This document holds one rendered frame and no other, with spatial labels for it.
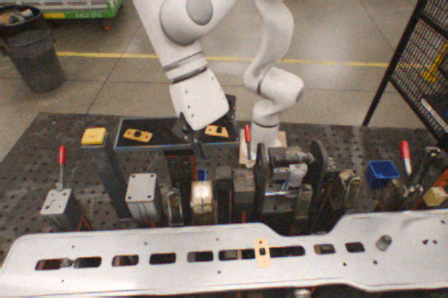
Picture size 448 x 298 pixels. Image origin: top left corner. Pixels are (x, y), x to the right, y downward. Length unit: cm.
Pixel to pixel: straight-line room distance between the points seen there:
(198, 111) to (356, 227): 61
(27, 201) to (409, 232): 147
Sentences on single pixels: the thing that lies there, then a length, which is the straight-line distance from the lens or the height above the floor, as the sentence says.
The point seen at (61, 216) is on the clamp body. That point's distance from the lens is 98.
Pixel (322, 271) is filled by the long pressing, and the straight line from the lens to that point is 88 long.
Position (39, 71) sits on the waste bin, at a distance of 348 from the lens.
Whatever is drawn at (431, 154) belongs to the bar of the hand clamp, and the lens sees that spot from 96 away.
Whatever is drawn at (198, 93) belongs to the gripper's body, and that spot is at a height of 145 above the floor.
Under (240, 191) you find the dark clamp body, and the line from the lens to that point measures 87.
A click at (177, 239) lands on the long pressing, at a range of 88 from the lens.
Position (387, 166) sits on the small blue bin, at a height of 75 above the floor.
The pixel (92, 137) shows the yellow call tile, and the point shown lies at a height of 116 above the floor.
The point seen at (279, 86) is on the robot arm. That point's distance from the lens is 109.
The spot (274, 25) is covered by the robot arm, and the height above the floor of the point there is 140.
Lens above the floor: 178
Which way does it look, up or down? 47 degrees down
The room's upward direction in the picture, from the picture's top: straight up
